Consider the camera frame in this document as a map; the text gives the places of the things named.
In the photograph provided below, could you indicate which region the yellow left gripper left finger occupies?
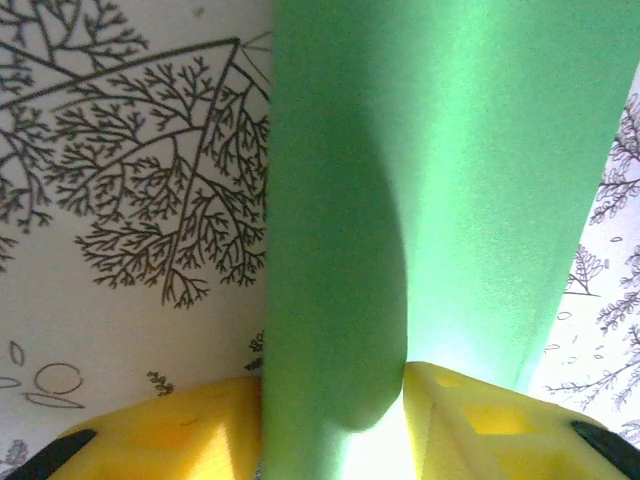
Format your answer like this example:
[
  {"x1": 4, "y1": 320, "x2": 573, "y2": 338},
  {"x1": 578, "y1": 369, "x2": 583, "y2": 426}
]
[{"x1": 0, "y1": 375, "x2": 265, "y2": 480}]

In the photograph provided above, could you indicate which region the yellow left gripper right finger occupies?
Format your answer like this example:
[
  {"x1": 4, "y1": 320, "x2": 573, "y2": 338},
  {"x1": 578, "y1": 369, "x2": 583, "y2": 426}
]
[{"x1": 402, "y1": 360, "x2": 640, "y2": 480}]

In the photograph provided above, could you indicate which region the green paper sheet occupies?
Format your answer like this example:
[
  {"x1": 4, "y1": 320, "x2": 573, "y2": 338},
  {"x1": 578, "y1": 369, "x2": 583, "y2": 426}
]
[{"x1": 258, "y1": 0, "x2": 640, "y2": 480}]

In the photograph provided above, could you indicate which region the floral tablecloth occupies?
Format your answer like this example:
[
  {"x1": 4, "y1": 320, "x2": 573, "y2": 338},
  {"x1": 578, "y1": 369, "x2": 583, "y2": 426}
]
[{"x1": 0, "y1": 0, "x2": 640, "y2": 480}]

